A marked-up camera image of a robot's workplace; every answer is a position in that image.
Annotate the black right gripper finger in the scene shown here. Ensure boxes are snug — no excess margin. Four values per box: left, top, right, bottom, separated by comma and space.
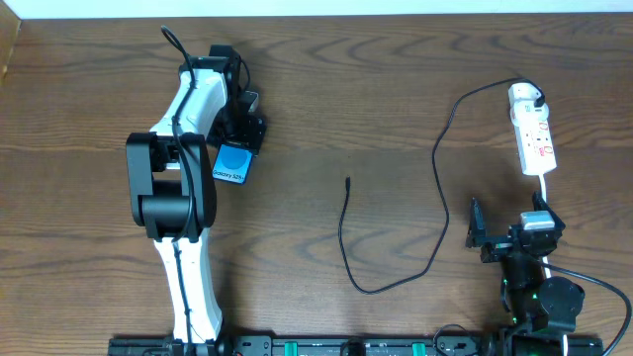
532, 192, 557, 218
466, 198, 487, 248

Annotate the white power strip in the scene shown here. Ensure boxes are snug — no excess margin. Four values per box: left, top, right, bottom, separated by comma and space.
515, 120, 557, 176

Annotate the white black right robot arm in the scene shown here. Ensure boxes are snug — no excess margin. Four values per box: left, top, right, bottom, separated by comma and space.
466, 193, 585, 355

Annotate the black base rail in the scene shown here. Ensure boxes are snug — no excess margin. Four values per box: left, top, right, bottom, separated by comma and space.
107, 334, 605, 356

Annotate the blue samsung galaxy phone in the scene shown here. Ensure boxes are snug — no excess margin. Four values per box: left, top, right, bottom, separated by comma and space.
213, 144, 253, 185

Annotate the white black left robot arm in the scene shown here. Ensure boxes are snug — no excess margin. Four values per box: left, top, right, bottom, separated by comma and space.
126, 44, 266, 345

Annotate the white usb wall charger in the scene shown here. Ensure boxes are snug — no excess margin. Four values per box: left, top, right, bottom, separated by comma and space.
508, 81, 549, 128

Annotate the black usb charging cable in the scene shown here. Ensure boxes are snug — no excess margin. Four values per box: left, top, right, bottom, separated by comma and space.
337, 76, 547, 296

